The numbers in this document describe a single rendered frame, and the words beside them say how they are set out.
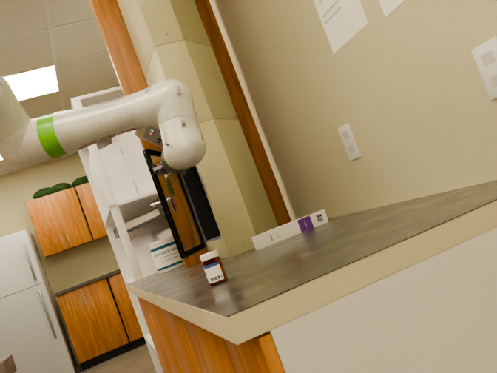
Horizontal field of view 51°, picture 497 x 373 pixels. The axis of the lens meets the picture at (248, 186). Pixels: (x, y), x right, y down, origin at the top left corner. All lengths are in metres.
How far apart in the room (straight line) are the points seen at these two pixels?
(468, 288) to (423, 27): 0.68
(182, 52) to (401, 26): 0.82
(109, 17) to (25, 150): 1.00
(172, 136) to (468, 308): 0.81
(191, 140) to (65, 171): 6.13
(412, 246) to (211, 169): 1.09
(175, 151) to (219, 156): 0.50
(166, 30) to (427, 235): 1.33
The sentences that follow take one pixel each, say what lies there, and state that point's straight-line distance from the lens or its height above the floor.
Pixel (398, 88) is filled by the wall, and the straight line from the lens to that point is 1.44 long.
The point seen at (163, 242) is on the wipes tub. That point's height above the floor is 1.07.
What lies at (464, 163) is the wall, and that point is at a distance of 1.34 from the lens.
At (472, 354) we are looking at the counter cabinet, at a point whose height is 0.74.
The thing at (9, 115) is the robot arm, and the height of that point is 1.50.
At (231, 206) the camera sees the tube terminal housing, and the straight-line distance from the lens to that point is 1.79.
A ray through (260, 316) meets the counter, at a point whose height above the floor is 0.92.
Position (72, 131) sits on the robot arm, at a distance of 1.43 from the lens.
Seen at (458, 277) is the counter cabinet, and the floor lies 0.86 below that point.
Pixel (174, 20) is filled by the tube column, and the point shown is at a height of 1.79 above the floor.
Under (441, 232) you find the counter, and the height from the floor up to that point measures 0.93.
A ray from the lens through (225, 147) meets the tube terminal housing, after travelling 1.83.
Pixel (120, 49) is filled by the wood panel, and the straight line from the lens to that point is 2.28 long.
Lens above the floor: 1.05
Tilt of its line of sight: 3 degrees up
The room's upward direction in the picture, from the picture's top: 20 degrees counter-clockwise
